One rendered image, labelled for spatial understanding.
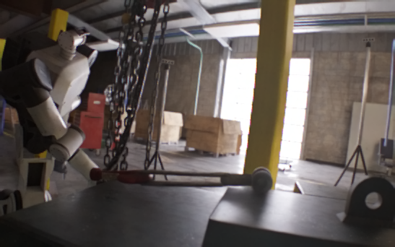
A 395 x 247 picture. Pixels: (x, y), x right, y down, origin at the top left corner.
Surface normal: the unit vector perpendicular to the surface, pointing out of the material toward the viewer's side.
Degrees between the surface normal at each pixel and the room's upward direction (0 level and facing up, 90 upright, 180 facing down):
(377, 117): 90
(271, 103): 90
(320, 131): 90
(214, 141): 90
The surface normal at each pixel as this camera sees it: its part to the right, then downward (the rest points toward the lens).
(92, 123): 0.57, 0.10
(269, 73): -0.57, -0.04
